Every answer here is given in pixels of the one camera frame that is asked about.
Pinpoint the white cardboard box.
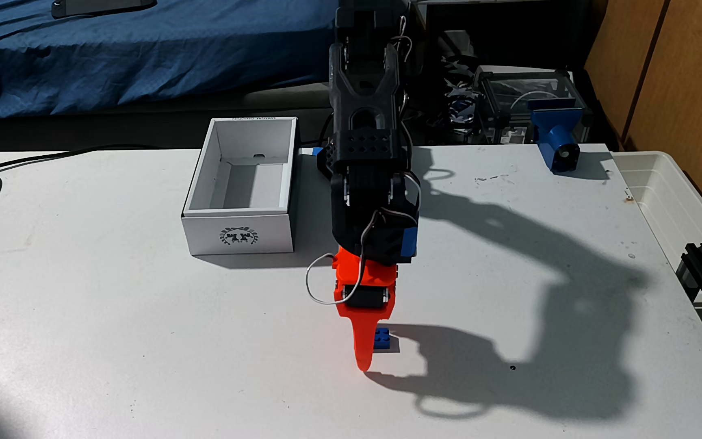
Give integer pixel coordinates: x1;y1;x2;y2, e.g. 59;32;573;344
181;116;299;256

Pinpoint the black white patterned bag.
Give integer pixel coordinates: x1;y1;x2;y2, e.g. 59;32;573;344
439;52;481;129

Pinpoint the white plastic bin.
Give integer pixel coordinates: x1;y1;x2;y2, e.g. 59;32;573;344
612;150;702;275

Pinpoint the blue bed blanket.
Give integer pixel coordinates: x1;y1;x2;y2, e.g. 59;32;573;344
0;0;342;120

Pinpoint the wooden wardrobe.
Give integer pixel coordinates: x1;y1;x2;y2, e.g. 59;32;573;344
583;0;702;241

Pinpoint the white servo cable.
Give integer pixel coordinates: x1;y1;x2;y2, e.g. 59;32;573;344
305;171;423;305

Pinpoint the clear acrylic enclosure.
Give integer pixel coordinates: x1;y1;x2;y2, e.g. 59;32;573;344
473;66;592;146

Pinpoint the blue printed clamp mount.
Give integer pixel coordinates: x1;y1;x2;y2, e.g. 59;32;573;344
526;98;592;173

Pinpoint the long black cable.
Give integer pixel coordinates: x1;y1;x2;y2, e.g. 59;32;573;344
0;144;166;174

